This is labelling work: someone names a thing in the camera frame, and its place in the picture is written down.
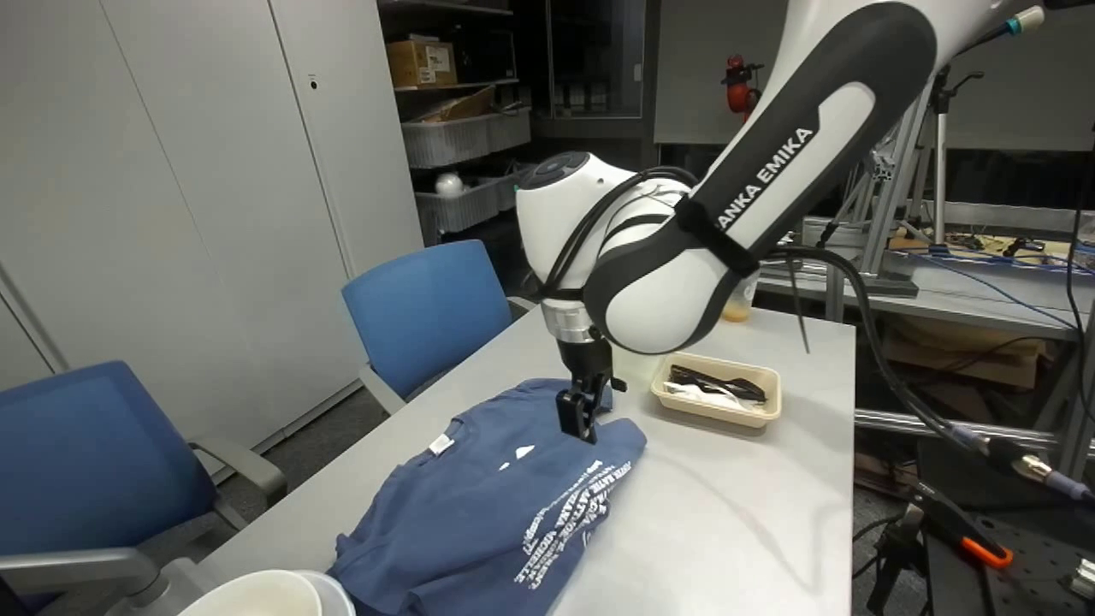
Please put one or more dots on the blue printed t-shirt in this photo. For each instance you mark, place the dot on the blue printed t-shirt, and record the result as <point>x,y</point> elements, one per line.
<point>490,516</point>

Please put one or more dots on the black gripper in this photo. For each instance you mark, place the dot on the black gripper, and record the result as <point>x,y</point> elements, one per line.
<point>589,367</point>

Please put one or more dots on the white napkin packet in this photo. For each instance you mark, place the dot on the white napkin packet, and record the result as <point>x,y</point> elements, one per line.
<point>686,390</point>

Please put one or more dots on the blue office chair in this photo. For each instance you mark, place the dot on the blue office chair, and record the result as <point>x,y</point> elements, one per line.
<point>424,310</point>
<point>92,468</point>

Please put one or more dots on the metal camera stand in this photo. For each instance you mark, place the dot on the metal camera stand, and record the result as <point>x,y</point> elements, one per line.
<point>939,173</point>

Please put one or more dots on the white bowl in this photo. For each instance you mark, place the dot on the white bowl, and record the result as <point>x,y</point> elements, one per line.
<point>263,595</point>

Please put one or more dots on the cardboard box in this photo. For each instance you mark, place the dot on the cardboard box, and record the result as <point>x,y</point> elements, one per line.
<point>418,64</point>

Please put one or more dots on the red object on shelf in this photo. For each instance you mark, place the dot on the red object on shelf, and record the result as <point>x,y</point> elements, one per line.
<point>740,84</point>

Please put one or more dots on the beige plastic tray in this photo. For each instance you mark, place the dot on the beige plastic tray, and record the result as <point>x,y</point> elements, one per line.
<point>720,407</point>

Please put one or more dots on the grey background table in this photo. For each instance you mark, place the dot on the grey background table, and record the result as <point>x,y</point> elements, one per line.
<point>979,292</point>

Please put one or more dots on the grey storage bin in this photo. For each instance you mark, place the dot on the grey storage bin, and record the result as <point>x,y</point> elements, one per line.
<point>466,133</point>
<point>473,204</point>

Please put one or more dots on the grey metal cabinet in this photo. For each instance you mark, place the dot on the grey metal cabinet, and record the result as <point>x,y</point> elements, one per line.
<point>172,206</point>

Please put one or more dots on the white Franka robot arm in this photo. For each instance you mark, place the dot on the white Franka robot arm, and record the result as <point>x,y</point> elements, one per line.
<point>663,285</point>

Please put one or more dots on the black plastic forks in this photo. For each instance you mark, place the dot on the black plastic forks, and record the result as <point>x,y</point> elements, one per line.
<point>720,383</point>

